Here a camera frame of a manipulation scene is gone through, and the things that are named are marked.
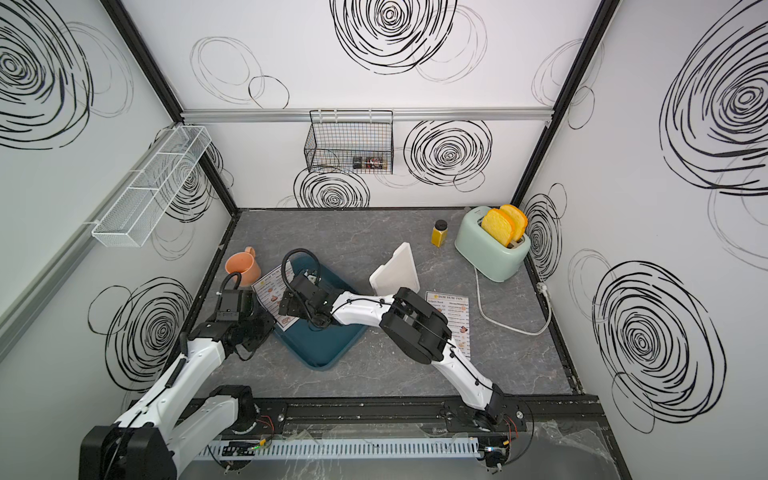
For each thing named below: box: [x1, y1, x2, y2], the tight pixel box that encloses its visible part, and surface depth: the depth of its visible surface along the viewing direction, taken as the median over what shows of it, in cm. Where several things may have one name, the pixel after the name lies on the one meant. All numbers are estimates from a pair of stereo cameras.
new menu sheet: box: [251, 261, 299, 331], surface depth 95 cm
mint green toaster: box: [455, 206, 531, 283], surface depth 94 cm
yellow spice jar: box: [431, 219, 449, 248], surface depth 105 cm
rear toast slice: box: [500, 204, 528, 242], surface depth 90 cm
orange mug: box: [225, 246, 261, 287], surface depth 98 cm
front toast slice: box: [481, 208, 514, 247], surface depth 91 cm
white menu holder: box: [368, 242, 421, 296], surface depth 84 cm
